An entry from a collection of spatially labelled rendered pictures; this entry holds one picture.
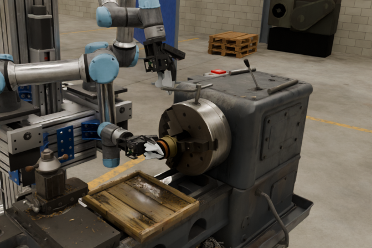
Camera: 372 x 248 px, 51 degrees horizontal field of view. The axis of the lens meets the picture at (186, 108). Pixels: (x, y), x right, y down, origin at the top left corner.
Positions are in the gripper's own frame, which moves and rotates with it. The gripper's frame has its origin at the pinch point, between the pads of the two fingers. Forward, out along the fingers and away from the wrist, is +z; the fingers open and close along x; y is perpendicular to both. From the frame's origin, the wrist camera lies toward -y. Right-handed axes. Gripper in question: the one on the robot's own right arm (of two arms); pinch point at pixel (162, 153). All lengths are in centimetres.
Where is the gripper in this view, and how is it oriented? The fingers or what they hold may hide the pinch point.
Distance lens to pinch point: 152.3
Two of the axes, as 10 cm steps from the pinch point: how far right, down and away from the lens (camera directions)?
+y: -6.8, 2.0, -7.0
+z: 7.3, 2.5, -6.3
